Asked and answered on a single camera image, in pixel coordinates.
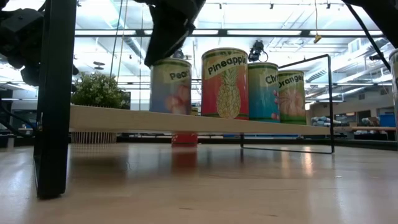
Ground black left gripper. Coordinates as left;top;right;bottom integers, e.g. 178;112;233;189
136;0;206;67

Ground peaches label tin can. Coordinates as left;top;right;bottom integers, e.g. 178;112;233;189
149;57;193;115

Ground pineapple label tin can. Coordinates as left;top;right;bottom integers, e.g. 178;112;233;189
201;47;249;121

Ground teal cherries label can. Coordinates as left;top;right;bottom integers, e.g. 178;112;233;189
248;62;280;123

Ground oranges label tin can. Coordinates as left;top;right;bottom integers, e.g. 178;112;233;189
277;70;308;126

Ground pale label tin can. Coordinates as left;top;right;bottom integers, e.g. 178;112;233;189
388;49;398;142

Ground wooden shelf black legs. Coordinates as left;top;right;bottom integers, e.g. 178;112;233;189
33;0;335;200

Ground black overhead crossbar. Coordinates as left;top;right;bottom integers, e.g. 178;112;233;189
74;29;384;39

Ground potted green plant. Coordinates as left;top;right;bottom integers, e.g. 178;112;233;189
70;73;131;144

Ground red label tin can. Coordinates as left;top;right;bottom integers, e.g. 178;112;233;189
170;107;200;148

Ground blue grey rolled bundles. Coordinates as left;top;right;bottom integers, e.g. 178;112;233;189
312;116;330;127

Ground blue storage bin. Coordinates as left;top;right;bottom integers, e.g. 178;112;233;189
379;114;397;128

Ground black hanging camera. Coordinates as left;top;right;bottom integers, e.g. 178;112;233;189
248;39;269;63

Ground yellow hanging plug cable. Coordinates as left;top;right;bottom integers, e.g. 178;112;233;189
313;0;323;44

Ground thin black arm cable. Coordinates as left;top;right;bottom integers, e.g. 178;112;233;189
345;2;392;72

